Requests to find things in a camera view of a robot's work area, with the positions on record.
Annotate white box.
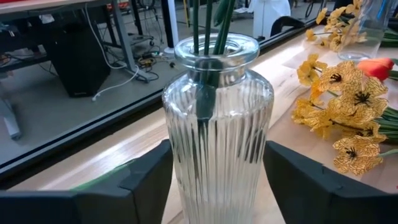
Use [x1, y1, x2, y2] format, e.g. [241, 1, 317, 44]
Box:
[248, 0, 292, 40]

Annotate black aluminium table frame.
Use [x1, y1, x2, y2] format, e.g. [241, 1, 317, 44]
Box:
[0, 17, 321, 190]

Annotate smooth clear glass vase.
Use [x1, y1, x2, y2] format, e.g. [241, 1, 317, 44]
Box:
[337, 0, 393, 62]

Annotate yellow floor cable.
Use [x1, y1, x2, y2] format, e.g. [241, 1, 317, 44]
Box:
[138, 55, 156, 68]

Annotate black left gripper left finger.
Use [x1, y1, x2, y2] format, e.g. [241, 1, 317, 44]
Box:
[0, 139, 174, 224]

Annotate ribbed clear glass vase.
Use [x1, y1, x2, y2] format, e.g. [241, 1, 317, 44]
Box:
[161, 32, 275, 224]

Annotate orange artificial tulip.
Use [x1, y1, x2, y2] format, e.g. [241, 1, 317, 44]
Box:
[356, 57, 398, 82]

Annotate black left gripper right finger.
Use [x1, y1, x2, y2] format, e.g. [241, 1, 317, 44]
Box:
[263, 140, 398, 224]

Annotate green flower stems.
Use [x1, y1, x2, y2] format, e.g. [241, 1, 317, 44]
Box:
[192, 0, 236, 122]

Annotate black computer tower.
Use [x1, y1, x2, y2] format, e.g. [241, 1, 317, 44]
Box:
[49, 21, 112, 98]

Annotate white floor cable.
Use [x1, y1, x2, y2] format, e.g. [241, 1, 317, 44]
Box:
[83, 2, 141, 103]

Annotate white and black floor stand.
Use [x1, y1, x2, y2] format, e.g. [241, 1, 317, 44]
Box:
[160, 0, 180, 58]

